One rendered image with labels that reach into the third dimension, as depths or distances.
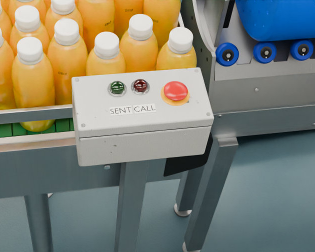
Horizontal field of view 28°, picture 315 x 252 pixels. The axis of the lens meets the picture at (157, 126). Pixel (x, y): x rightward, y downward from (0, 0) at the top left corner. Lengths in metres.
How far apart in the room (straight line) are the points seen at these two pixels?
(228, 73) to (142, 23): 0.25
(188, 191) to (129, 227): 0.70
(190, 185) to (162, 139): 0.97
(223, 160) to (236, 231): 0.59
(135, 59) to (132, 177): 0.20
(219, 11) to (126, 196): 0.39
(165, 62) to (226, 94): 0.24
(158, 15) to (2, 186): 0.43
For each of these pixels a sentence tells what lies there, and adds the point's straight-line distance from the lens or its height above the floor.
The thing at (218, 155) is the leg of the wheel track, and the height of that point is 0.59.
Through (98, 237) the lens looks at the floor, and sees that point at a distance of 2.02.
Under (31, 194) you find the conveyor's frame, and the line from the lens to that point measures 1.26.
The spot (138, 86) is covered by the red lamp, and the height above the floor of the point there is 1.11.
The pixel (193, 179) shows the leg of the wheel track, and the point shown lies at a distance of 1.87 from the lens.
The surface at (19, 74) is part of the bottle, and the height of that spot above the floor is 1.05.
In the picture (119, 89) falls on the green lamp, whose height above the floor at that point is 1.11.
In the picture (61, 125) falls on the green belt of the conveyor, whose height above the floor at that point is 0.90.
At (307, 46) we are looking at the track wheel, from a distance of 1.24.
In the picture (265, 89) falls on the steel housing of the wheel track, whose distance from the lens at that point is 1.27.
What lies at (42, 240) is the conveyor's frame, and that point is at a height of 0.51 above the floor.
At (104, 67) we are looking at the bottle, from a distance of 1.02.
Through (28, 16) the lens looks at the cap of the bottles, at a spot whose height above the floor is 1.09.
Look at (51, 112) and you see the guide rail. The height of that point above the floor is 0.97.
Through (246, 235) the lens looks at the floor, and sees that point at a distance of 2.09.
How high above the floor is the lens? 1.83
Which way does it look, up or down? 54 degrees down
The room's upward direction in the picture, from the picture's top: 9 degrees clockwise
